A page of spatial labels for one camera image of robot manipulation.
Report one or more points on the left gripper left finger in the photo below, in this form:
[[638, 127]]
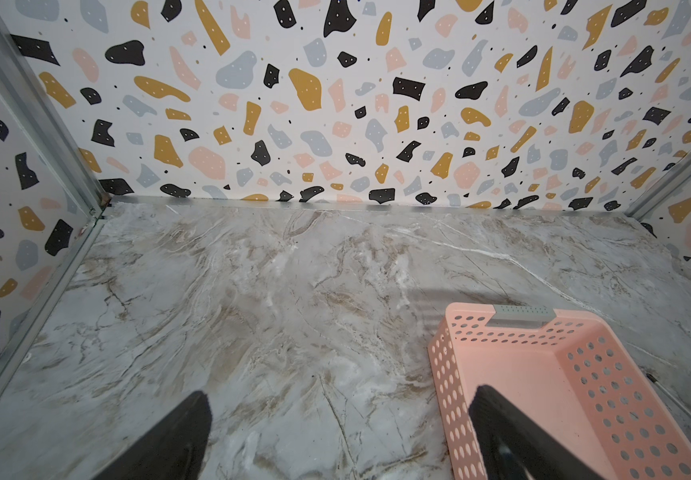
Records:
[[173, 449]]

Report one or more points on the pink perforated plastic bin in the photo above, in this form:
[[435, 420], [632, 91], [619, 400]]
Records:
[[566, 371]]

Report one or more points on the right aluminium corner post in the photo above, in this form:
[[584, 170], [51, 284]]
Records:
[[662, 190]]

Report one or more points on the aluminium corner post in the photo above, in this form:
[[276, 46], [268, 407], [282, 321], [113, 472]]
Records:
[[21, 91], [662, 190]]

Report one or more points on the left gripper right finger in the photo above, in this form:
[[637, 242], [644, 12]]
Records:
[[514, 447]]

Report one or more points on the left aluminium corner post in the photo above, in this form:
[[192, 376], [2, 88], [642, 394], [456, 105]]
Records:
[[21, 91]]

